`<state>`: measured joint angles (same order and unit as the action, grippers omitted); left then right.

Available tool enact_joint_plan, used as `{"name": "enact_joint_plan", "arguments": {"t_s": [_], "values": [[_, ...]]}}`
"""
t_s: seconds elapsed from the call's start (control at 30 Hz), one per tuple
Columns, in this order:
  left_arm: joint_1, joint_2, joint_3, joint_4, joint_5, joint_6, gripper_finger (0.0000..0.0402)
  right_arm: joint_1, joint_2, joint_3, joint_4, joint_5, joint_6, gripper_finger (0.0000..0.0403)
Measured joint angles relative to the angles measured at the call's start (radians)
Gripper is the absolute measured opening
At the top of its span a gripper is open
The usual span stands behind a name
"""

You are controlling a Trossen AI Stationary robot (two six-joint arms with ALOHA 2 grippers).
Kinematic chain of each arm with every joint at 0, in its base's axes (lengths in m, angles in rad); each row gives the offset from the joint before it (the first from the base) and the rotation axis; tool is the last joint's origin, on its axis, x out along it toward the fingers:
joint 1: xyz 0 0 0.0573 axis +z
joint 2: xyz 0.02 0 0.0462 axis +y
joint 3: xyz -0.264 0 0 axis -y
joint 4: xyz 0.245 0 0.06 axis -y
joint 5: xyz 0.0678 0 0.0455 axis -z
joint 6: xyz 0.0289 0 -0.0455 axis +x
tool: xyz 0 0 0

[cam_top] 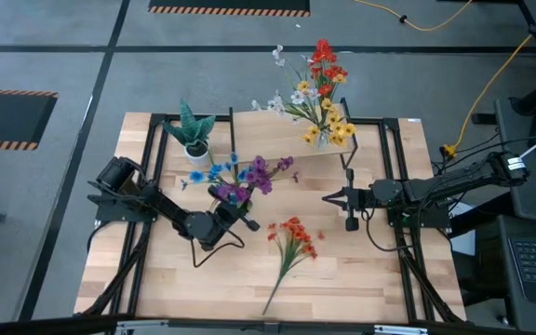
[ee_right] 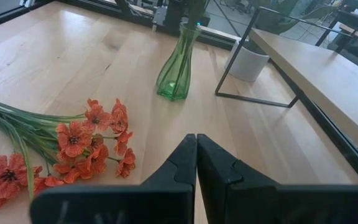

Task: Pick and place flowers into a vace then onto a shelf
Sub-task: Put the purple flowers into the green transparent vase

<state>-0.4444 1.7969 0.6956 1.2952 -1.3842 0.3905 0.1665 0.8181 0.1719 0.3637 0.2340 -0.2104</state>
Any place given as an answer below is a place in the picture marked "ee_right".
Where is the green glass vase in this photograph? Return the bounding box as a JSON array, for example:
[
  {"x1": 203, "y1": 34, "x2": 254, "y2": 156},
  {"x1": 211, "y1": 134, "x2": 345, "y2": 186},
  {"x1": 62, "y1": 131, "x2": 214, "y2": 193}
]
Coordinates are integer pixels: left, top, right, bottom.
[{"x1": 155, "y1": 21, "x2": 203, "y2": 101}]

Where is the wooden shelf with black frame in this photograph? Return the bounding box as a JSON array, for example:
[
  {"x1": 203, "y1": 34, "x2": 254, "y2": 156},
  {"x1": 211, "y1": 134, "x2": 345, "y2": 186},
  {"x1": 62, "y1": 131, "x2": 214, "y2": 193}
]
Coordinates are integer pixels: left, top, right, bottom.
[{"x1": 214, "y1": 6, "x2": 358, "y2": 185}]

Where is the orange artificial flower bunch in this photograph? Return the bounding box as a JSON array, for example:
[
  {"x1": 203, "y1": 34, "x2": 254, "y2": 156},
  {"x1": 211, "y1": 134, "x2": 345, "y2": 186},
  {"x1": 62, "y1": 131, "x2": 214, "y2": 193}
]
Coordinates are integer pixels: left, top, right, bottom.
[{"x1": 0, "y1": 96, "x2": 137, "y2": 213}]

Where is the snake plant in white pot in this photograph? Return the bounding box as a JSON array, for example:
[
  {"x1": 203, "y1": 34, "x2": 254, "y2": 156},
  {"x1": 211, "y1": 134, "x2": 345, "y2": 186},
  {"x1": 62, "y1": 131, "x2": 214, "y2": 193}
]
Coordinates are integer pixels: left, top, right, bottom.
[{"x1": 223, "y1": 0, "x2": 339, "y2": 83}]

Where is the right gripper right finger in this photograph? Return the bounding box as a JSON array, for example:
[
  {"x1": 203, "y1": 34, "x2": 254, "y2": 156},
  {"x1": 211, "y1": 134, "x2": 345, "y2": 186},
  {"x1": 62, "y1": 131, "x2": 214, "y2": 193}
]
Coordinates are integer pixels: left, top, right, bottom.
[{"x1": 196, "y1": 133, "x2": 358, "y2": 224}]

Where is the background wooden desk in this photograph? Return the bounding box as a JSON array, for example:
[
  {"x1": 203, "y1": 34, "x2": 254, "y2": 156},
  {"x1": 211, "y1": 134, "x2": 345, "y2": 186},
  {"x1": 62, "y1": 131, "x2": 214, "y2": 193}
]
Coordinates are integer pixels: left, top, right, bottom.
[{"x1": 315, "y1": 6, "x2": 358, "y2": 68}]

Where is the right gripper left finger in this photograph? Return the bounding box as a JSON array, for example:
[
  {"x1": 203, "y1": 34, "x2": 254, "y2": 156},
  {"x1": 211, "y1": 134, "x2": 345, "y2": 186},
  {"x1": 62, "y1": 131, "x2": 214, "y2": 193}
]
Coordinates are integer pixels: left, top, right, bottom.
[{"x1": 29, "y1": 133, "x2": 198, "y2": 224}]

